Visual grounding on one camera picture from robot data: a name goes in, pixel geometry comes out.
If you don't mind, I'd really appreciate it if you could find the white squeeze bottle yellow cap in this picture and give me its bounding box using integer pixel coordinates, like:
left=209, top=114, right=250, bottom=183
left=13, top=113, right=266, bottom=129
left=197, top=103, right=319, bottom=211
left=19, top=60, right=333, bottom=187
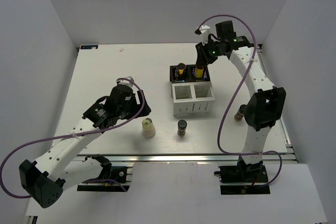
left=142, top=118, right=156, bottom=138

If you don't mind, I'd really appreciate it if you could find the spice jar black lid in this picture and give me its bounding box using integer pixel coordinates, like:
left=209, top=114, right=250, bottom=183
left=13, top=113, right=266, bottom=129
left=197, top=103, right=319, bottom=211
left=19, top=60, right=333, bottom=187
left=234, top=104, right=246, bottom=122
left=177, top=120, right=187, bottom=136

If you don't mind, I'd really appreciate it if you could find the white metal organizer rack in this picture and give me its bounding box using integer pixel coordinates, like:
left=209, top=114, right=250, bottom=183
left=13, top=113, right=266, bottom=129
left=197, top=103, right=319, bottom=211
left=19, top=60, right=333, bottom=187
left=171, top=81, right=215, bottom=116

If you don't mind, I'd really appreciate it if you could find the black metal organizer rack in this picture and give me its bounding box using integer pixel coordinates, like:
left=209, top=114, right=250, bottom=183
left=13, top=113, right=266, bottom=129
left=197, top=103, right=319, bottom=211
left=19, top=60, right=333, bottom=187
left=170, top=65, right=211, bottom=84

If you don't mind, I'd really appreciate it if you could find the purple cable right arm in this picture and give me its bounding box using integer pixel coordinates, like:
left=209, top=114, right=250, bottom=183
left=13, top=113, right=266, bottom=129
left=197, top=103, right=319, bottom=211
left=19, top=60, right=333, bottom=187
left=199, top=14, right=284, bottom=188

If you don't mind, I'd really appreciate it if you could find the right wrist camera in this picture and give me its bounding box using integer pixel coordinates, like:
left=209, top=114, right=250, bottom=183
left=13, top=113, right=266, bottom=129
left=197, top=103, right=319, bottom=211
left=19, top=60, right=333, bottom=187
left=194, top=25, right=211, bottom=46

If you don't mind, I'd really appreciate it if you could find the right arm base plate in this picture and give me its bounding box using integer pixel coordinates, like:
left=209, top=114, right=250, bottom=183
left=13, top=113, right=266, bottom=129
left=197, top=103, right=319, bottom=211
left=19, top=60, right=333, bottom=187
left=214, top=165, right=270, bottom=195

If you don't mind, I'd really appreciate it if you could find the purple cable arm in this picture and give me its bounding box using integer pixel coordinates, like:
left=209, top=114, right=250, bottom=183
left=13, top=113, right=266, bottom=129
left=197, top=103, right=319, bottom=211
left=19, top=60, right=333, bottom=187
left=0, top=77, right=145, bottom=199
left=199, top=14, right=284, bottom=188

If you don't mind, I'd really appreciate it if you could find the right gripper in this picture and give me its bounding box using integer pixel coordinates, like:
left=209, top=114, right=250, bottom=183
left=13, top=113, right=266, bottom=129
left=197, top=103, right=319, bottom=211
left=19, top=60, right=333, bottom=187
left=195, top=37, right=225, bottom=67

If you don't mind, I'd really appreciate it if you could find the tall dark sauce bottle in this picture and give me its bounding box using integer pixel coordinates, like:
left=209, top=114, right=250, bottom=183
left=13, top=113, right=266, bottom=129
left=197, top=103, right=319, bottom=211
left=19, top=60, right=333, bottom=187
left=176, top=62, right=187, bottom=82

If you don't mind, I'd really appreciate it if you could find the brown bottle gold cap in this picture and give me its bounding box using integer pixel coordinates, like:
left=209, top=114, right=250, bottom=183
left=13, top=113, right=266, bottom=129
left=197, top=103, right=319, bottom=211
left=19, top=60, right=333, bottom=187
left=194, top=63, right=204, bottom=80

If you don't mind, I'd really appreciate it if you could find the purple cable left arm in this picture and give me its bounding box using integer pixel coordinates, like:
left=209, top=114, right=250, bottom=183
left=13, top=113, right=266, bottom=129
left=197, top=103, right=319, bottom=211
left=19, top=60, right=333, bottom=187
left=0, top=77, right=145, bottom=199

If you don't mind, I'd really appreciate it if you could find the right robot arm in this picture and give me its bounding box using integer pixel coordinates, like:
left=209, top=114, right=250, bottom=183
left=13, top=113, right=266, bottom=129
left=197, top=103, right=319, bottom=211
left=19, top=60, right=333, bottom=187
left=194, top=20, right=286, bottom=183

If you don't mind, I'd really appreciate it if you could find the XDOF logo sticker left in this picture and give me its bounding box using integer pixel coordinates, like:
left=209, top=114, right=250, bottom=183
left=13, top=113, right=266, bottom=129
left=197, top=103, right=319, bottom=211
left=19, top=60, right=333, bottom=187
left=80, top=45, right=98, bottom=50

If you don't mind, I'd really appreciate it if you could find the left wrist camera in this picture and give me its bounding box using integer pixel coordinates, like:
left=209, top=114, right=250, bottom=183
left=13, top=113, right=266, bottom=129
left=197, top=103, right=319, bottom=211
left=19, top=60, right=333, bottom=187
left=116, top=76, right=134, bottom=88

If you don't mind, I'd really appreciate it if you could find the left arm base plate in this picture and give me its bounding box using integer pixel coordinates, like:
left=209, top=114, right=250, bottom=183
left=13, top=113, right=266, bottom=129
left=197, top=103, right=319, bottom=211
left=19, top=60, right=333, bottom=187
left=77, top=165, right=133, bottom=193

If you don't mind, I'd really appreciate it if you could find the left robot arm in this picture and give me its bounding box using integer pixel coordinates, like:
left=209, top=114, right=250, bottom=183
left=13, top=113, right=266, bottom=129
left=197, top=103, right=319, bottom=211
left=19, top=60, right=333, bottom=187
left=19, top=77, right=151, bottom=208

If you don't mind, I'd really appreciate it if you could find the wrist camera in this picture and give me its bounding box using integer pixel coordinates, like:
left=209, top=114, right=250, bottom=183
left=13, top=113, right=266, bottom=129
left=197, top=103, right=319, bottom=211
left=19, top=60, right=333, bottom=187
left=116, top=76, right=134, bottom=88
left=194, top=25, right=211, bottom=46

